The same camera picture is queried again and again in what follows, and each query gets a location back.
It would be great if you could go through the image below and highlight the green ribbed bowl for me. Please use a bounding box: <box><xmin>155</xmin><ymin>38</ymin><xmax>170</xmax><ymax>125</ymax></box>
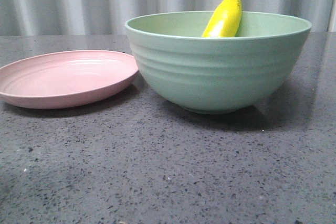
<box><xmin>125</xmin><ymin>11</ymin><xmax>312</xmax><ymax>114</ymax></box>

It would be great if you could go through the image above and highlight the yellow banana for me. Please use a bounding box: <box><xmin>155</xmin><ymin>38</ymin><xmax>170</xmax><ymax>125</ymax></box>
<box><xmin>202</xmin><ymin>0</ymin><xmax>243</xmax><ymax>38</ymax></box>

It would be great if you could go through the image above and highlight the pink plate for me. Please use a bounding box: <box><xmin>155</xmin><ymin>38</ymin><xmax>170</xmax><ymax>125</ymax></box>
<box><xmin>1</xmin><ymin>50</ymin><xmax>138</xmax><ymax>109</ymax></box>

